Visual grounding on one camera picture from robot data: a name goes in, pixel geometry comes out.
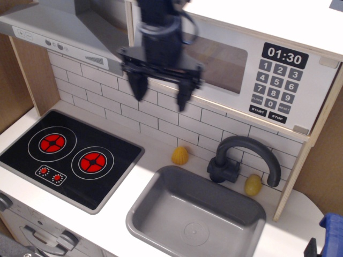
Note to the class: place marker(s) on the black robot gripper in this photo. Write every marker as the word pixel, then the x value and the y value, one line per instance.
pixel 163 58

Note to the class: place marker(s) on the white toy microwave door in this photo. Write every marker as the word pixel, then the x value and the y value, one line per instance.
pixel 275 60

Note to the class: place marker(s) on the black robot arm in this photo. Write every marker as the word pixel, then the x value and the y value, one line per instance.
pixel 164 18

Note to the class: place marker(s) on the wooden microwave cabinet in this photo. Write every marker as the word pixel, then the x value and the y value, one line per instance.
pixel 203 123

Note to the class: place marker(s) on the yellow ridged toy lemon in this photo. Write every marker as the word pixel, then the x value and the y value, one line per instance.
pixel 180 156

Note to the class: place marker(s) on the grey range hood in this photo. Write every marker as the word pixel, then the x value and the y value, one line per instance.
pixel 71 28

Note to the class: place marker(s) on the black toy stovetop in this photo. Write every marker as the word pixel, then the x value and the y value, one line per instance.
pixel 72 160

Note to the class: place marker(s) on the grey plastic sink basin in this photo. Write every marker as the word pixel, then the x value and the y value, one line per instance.
pixel 184 214

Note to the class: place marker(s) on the yellow smooth toy potato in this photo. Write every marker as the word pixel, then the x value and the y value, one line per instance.
pixel 253 185

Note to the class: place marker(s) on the grey toy oven door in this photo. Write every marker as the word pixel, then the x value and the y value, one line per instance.
pixel 49 238

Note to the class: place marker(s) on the grey oven knob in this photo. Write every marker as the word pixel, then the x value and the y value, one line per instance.
pixel 5 202

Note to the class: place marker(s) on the blue plastic object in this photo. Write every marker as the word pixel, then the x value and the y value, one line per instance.
pixel 333 235

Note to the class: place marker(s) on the black clamp object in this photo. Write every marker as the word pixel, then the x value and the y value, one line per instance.
pixel 311 249

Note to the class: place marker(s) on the grey fabric object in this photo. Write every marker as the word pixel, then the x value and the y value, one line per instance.
pixel 10 247

